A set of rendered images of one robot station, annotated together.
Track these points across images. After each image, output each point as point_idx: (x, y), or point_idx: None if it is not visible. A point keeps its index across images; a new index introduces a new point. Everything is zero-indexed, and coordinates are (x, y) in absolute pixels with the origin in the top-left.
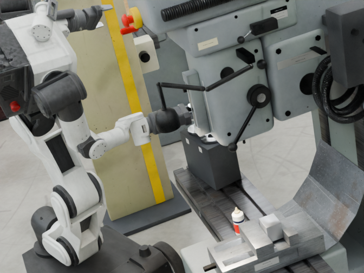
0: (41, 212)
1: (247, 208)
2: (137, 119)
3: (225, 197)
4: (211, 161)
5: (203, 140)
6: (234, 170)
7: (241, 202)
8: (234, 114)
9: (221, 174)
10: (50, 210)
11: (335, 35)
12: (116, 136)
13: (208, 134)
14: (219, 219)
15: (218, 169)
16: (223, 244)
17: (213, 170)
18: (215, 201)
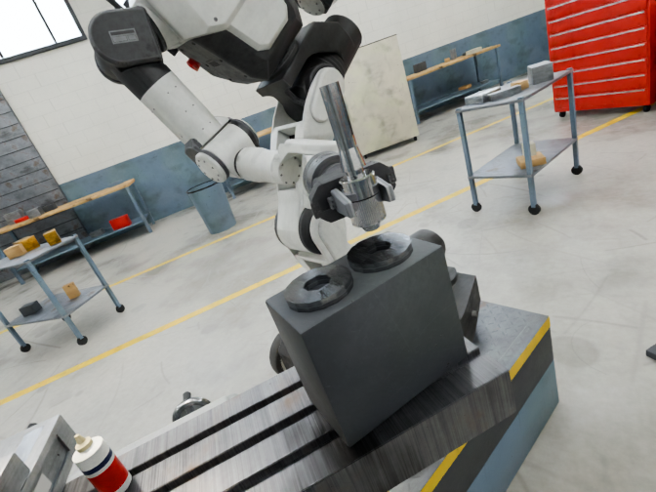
0: (414, 233)
1: (200, 487)
2: (300, 153)
3: (275, 425)
4: (278, 331)
5: (299, 276)
6: (329, 412)
7: (233, 469)
8: None
9: (306, 382)
10: (416, 238)
11: None
12: (259, 164)
13: (330, 273)
14: (199, 428)
15: (296, 363)
16: (33, 442)
17: (289, 354)
18: (268, 405)
